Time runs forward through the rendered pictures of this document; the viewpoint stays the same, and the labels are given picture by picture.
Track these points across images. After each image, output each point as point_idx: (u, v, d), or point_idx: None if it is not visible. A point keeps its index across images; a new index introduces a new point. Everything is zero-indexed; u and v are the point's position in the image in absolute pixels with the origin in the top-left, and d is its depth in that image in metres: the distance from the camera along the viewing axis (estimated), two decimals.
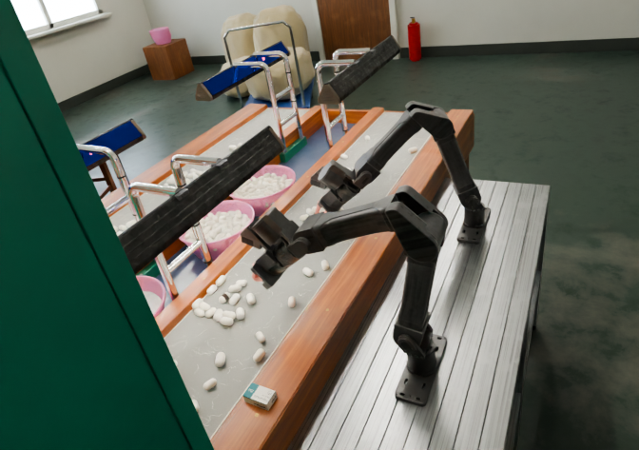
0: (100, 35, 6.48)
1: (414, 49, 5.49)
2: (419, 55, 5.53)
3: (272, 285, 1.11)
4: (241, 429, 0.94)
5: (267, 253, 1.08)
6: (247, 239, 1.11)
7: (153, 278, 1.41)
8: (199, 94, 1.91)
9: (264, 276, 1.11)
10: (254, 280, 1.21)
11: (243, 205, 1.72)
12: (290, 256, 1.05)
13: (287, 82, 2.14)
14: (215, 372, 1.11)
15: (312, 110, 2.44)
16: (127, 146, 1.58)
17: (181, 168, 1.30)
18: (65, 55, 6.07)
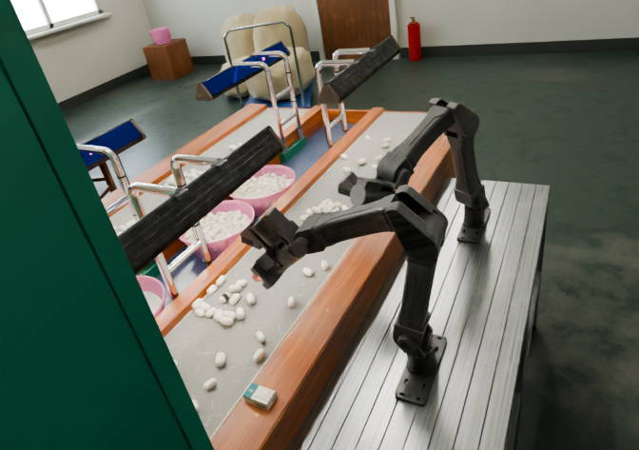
0: (100, 35, 6.48)
1: (414, 49, 5.49)
2: (419, 55, 5.53)
3: (272, 285, 1.11)
4: (241, 429, 0.94)
5: (267, 253, 1.08)
6: (247, 239, 1.11)
7: (153, 278, 1.41)
8: (199, 94, 1.91)
9: (264, 276, 1.11)
10: (254, 280, 1.20)
11: (243, 205, 1.72)
12: (290, 256, 1.05)
13: (287, 82, 2.14)
14: (215, 372, 1.11)
15: (312, 110, 2.44)
16: (127, 146, 1.58)
17: (181, 168, 1.30)
18: (65, 55, 6.07)
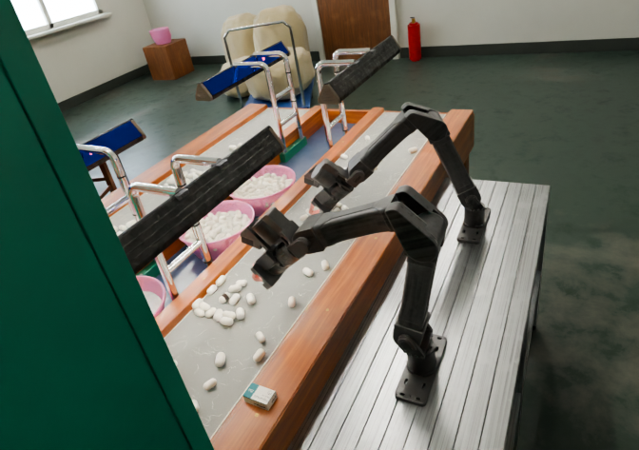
0: (100, 35, 6.48)
1: (414, 49, 5.49)
2: (419, 55, 5.53)
3: (272, 285, 1.11)
4: (241, 429, 0.94)
5: (267, 253, 1.08)
6: (247, 239, 1.11)
7: (153, 278, 1.41)
8: (199, 94, 1.91)
9: (264, 276, 1.11)
10: (254, 280, 1.21)
11: (243, 205, 1.72)
12: (290, 256, 1.05)
13: (287, 82, 2.14)
14: (215, 372, 1.11)
15: (312, 110, 2.44)
16: (127, 146, 1.58)
17: (181, 168, 1.30)
18: (65, 55, 6.07)
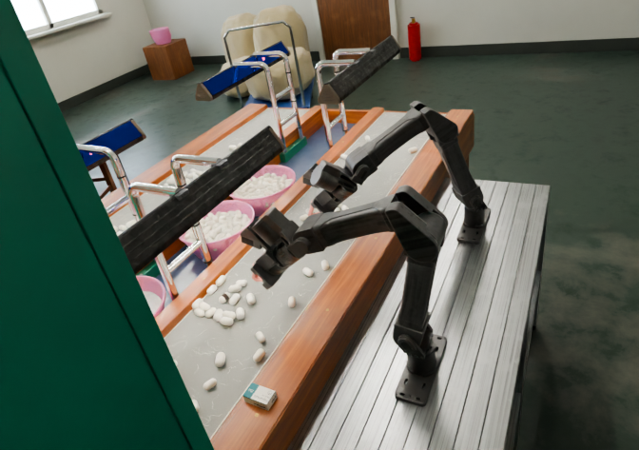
0: (100, 35, 6.48)
1: (414, 49, 5.49)
2: (419, 55, 5.53)
3: (272, 285, 1.11)
4: (241, 429, 0.94)
5: (267, 253, 1.08)
6: (247, 239, 1.11)
7: (153, 278, 1.41)
8: (199, 94, 1.91)
9: (264, 276, 1.11)
10: (254, 280, 1.20)
11: (243, 205, 1.72)
12: (290, 256, 1.05)
13: (287, 82, 2.14)
14: (215, 372, 1.11)
15: (312, 110, 2.44)
16: (127, 146, 1.58)
17: (181, 168, 1.30)
18: (65, 55, 6.07)
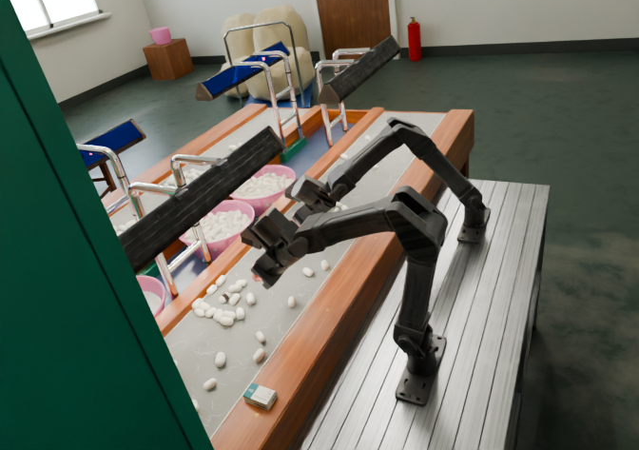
0: (100, 35, 6.48)
1: (414, 49, 5.49)
2: (419, 55, 5.53)
3: (272, 285, 1.11)
4: (241, 429, 0.94)
5: (267, 253, 1.08)
6: (247, 239, 1.11)
7: (153, 278, 1.41)
8: (199, 94, 1.91)
9: (264, 276, 1.11)
10: (254, 280, 1.20)
11: (243, 205, 1.72)
12: (290, 256, 1.05)
13: (287, 82, 2.14)
14: (215, 372, 1.11)
15: (312, 110, 2.44)
16: (127, 146, 1.58)
17: (181, 168, 1.30)
18: (65, 55, 6.07)
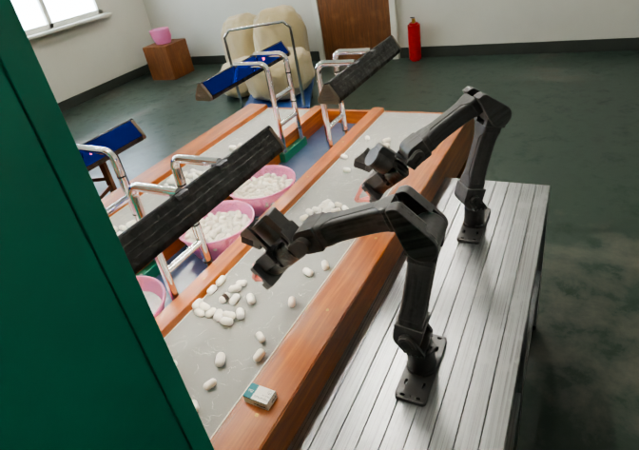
0: (100, 35, 6.48)
1: (414, 49, 5.49)
2: (419, 55, 5.53)
3: (272, 285, 1.11)
4: (241, 429, 0.94)
5: (267, 253, 1.08)
6: (247, 239, 1.11)
7: (153, 278, 1.41)
8: (199, 94, 1.91)
9: (264, 276, 1.11)
10: (254, 280, 1.20)
11: (243, 205, 1.72)
12: (290, 256, 1.05)
13: (287, 82, 2.14)
14: (215, 372, 1.11)
15: (312, 110, 2.44)
16: (127, 146, 1.58)
17: (181, 168, 1.30)
18: (65, 55, 6.07)
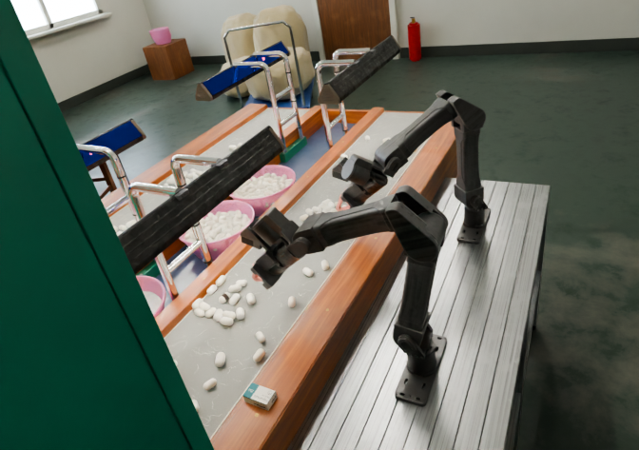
0: (100, 35, 6.48)
1: (414, 49, 5.49)
2: (419, 55, 5.53)
3: (272, 285, 1.11)
4: (241, 429, 0.94)
5: (267, 253, 1.08)
6: (247, 239, 1.11)
7: (153, 278, 1.41)
8: (199, 94, 1.91)
9: (264, 276, 1.11)
10: (254, 280, 1.21)
11: (243, 205, 1.72)
12: (290, 256, 1.05)
13: (287, 82, 2.14)
14: (215, 372, 1.11)
15: (312, 110, 2.44)
16: (127, 146, 1.58)
17: (181, 168, 1.30)
18: (65, 55, 6.07)
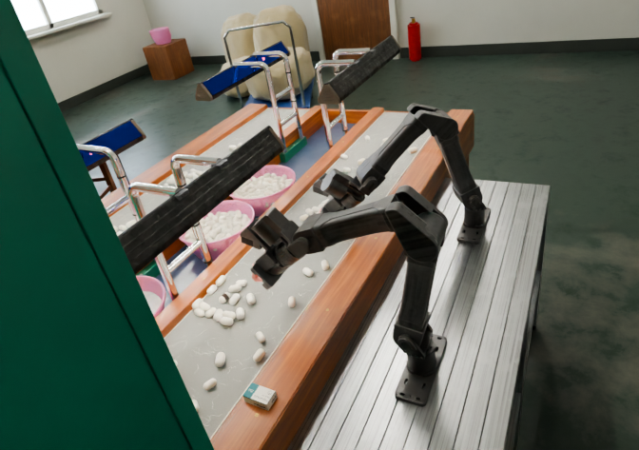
0: (100, 35, 6.48)
1: (414, 49, 5.49)
2: (419, 55, 5.53)
3: (272, 285, 1.11)
4: (241, 429, 0.94)
5: (267, 253, 1.08)
6: (247, 239, 1.11)
7: (153, 278, 1.41)
8: (199, 94, 1.91)
9: (264, 276, 1.11)
10: (254, 280, 1.20)
11: (243, 205, 1.72)
12: (290, 256, 1.05)
13: (287, 82, 2.14)
14: (215, 372, 1.11)
15: (312, 110, 2.44)
16: (127, 146, 1.58)
17: (181, 168, 1.30)
18: (65, 55, 6.07)
